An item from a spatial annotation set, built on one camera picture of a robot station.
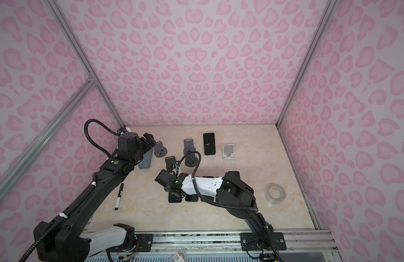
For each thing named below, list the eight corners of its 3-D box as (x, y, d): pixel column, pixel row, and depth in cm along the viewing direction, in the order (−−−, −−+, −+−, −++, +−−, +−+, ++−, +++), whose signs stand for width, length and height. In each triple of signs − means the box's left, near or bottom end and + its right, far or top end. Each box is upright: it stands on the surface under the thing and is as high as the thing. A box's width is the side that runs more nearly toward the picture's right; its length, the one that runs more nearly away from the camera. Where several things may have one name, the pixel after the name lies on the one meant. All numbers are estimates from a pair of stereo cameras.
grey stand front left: (169, 171, 99) (165, 161, 91) (168, 167, 101) (164, 157, 92) (177, 169, 100) (174, 159, 91) (176, 165, 102) (173, 155, 93)
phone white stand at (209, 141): (203, 156, 105) (203, 143, 95) (203, 146, 111) (203, 132, 100) (214, 156, 105) (215, 143, 95) (214, 146, 111) (214, 132, 100)
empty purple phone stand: (185, 153, 107) (183, 144, 99) (186, 148, 109) (184, 138, 101) (195, 153, 107) (194, 144, 99) (195, 148, 109) (194, 138, 101)
